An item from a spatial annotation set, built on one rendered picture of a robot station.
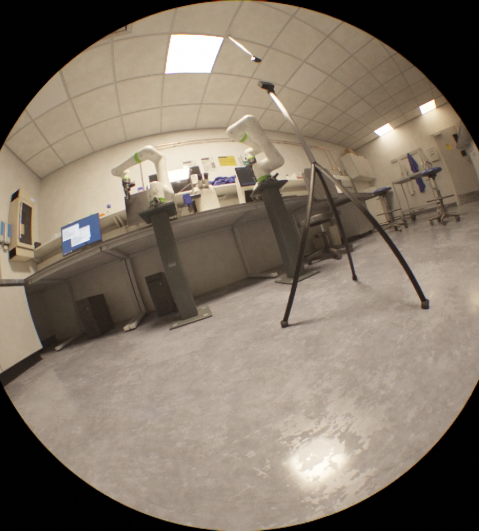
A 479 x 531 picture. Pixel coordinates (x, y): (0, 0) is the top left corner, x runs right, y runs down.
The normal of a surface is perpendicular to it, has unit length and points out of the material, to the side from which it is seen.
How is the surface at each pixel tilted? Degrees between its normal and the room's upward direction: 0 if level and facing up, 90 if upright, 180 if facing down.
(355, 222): 90
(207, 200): 91
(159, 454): 0
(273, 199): 90
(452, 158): 90
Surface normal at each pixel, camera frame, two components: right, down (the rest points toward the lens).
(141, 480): -0.30, -0.95
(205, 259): 0.35, -0.06
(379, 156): -0.89, 0.30
